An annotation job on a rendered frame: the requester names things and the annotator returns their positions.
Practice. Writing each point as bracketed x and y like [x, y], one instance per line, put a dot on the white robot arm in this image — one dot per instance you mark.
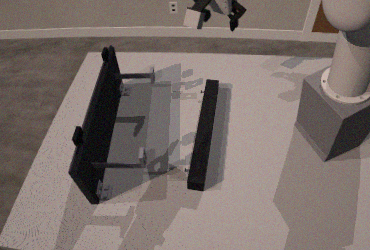
[347, 81]

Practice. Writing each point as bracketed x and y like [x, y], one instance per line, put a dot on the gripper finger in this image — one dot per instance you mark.
[234, 18]
[208, 14]

